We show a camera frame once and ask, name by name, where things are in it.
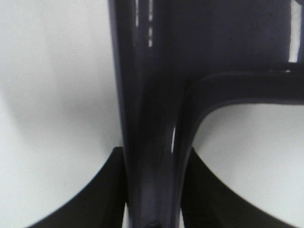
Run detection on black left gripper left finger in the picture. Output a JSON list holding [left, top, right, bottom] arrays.
[[33, 147, 127, 228]]

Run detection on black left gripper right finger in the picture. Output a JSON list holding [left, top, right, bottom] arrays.
[[181, 150, 290, 228]]

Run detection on grey plastic dustpan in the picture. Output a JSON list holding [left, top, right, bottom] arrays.
[[109, 0, 304, 228]]

